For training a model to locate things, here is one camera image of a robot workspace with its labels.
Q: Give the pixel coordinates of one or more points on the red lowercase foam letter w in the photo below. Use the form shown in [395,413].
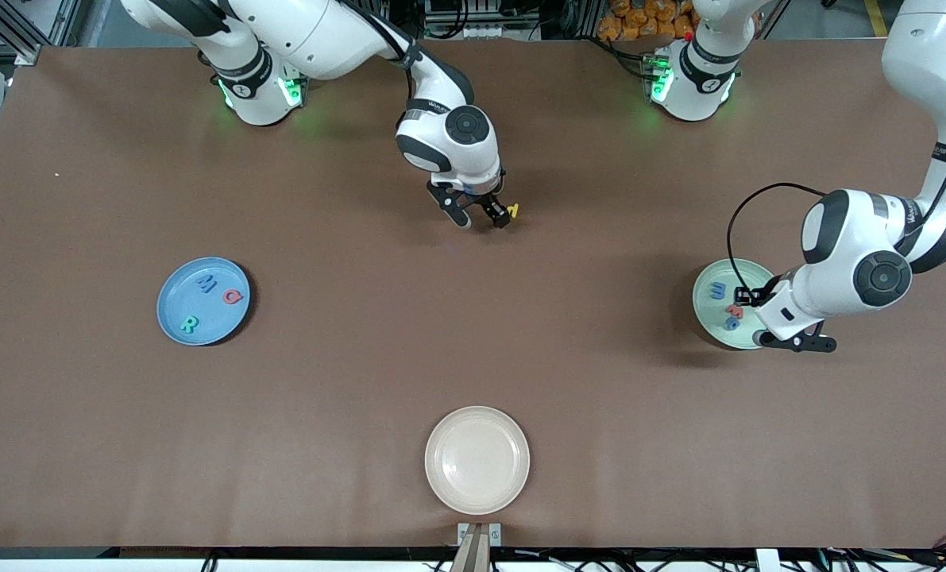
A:
[732,309]

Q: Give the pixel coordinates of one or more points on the blue round plate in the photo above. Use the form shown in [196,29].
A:
[194,314]

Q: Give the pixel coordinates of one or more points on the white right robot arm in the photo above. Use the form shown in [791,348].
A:
[449,135]

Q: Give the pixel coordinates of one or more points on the blue lowercase foam letter a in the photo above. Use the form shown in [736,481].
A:
[730,324]

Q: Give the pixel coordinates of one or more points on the pile of orange fruit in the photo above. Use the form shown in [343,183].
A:
[631,20]

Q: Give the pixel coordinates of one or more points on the red uppercase foam letter Q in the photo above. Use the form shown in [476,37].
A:
[227,297]

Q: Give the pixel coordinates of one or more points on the cream round plate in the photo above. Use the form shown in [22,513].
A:
[476,461]

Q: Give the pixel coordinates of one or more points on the blue lowercase foam letter m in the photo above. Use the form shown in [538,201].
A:
[717,291]

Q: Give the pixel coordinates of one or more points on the teal uppercase foam letter R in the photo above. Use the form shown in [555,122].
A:
[187,324]

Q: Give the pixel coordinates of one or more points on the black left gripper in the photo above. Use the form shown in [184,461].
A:
[754,298]

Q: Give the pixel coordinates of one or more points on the green round plate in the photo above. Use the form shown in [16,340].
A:
[711,318]

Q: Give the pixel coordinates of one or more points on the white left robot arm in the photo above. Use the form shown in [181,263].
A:
[854,262]

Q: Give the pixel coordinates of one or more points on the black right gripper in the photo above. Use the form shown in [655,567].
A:
[489,202]

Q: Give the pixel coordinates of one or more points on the aluminium frame post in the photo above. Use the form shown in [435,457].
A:
[28,54]

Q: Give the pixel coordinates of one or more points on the small white block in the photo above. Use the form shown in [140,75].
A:
[767,561]

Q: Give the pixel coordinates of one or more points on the blue uppercase foam letter M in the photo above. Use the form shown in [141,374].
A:
[205,283]

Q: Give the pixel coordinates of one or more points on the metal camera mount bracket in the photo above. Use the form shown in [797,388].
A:
[479,548]

